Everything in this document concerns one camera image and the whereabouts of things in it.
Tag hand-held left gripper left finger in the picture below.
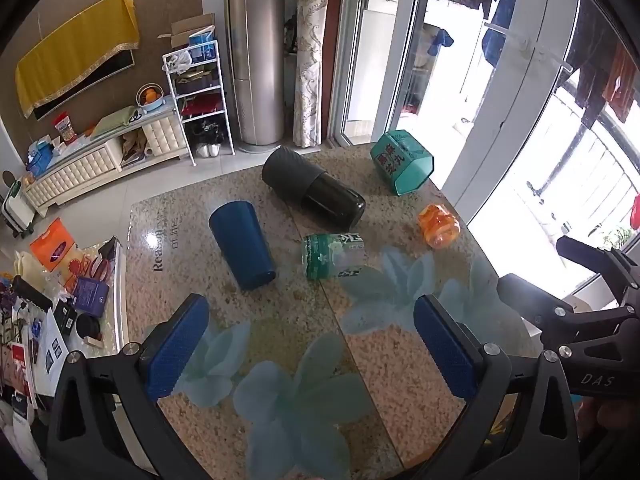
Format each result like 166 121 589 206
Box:
45 292 211 480

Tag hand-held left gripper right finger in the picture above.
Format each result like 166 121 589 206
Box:
412 294 583 480

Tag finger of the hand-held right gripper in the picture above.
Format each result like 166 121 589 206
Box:
556 234 640 307
497 272 632 334

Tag blue plastic cup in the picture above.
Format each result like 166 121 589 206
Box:
208 200 277 292

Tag orange plastic cup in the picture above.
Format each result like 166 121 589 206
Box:
417 203 461 249

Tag clear cup with green label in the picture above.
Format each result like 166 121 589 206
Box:
300 232 366 280

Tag black round container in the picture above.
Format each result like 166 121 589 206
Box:
74 314 104 342

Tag glass coffee table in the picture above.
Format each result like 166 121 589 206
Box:
0 234 128 413

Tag dark blue box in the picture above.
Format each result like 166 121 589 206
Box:
71 277 110 318

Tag orange shopping bag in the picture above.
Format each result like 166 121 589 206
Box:
29 217 77 272

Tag rust brown hanging garment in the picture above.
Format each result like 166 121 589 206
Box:
602 41 640 124

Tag teal octagonal tin box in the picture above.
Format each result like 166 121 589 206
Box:
369 130 435 196

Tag dark hanging trousers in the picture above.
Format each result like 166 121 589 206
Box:
574 0 617 132

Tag white tufted cabinet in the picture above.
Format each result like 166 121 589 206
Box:
24 102 184 207

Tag small white suitcase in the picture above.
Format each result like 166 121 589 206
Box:
1 179 36 239

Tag black ribbed thermos bottle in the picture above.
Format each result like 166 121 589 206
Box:
261 146 366 231

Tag black shoes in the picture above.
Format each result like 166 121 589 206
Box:
186 119 226 146

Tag green cushion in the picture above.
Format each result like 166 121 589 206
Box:
89 106 144 140

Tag red snack bag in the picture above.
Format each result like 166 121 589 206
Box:
52 112 79 144

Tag blue hanging garment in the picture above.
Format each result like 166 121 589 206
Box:
482 0 522 67

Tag fruit bowl with oranges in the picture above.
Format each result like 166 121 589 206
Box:
135 83 166 111

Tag white metal shelf rack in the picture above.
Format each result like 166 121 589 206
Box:
161 39 236 166

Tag small blue hanging cloth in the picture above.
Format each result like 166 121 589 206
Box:
426 27 454 57

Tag black television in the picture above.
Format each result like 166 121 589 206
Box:
33 48 136 121

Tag white plastic bag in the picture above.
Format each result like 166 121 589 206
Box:
167 49 193 74

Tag sliding glass door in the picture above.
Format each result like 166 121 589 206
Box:
326 0 496 149

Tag silver standing air conditioner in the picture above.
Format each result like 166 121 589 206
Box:
224 0 287 154

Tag blue packet box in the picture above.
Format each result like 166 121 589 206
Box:
188 31 219 64

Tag yellow cloth covered television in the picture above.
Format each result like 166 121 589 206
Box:
14 0 141 119

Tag open cardboard box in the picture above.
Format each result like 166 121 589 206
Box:
158 12 216 53

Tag beige patterned curtain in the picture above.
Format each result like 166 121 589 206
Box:
292 0 337 149

